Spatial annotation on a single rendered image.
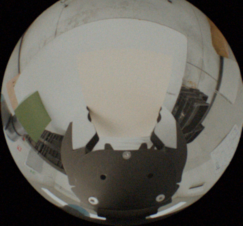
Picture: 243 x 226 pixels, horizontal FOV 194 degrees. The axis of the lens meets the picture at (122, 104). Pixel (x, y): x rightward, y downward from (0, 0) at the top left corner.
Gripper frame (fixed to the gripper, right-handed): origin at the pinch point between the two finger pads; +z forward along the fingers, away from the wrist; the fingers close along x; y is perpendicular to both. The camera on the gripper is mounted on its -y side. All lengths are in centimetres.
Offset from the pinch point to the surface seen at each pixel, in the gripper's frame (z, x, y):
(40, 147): -9, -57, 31
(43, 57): 7.3, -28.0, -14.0
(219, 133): -9, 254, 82
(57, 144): -1, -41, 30
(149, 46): 7.2, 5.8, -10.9
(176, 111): 34, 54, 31
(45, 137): 0, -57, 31
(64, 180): -107, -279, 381
